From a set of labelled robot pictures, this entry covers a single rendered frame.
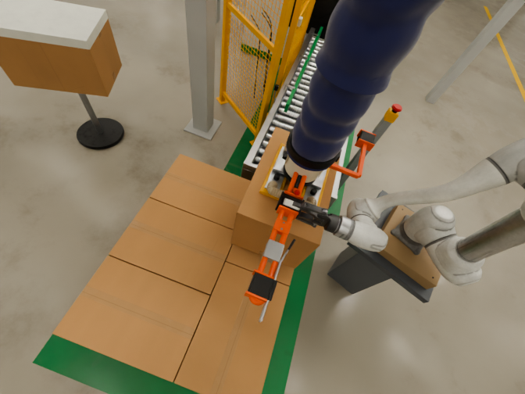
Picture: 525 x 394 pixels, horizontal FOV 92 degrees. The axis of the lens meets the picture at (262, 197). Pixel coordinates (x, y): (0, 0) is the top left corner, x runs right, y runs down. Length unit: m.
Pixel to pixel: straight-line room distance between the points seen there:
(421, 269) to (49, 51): 2.53
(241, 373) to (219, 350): 0.15
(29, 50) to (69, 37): 0.29
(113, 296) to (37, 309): 0.82
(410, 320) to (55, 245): 2.78
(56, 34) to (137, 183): 1.12
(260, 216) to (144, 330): 0.79
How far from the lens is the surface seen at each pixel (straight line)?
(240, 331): 1.47
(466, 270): 1.46
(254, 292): 0.88
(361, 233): 1.07
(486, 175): 1.06
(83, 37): 2.11
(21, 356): 2.28
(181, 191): 1.74
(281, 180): 1.24
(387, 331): 2.42
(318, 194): 1.26
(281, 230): 0.98
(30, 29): 2.24
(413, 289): 1.66
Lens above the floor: 2.00
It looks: 57 degrees down
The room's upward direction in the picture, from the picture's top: 19 degrees clockwise
